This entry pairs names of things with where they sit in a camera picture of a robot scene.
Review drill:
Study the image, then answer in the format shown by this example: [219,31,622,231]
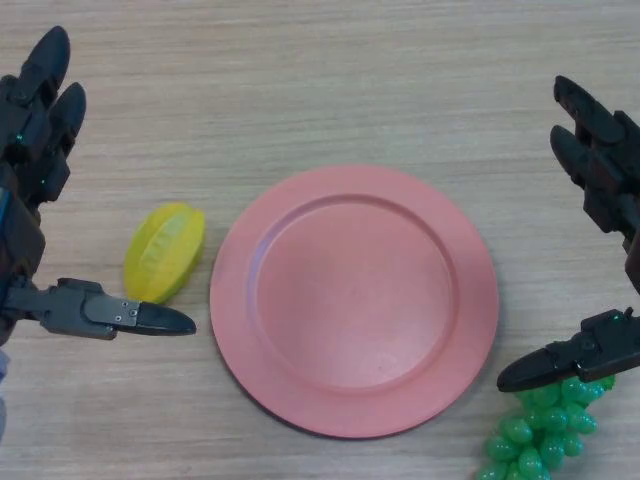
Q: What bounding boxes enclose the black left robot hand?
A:
[0,25,197,349]

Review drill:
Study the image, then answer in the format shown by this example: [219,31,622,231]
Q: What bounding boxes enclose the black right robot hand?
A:
[497,75,640,394]

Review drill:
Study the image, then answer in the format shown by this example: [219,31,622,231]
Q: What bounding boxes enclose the yellow starfruit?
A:
[123,200,207,305]

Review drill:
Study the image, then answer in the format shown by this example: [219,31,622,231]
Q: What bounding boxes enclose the pink round plate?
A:
[209,164,500,440]

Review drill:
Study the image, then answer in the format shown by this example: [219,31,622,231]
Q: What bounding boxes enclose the green grape bunch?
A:
[473,373,617,480]

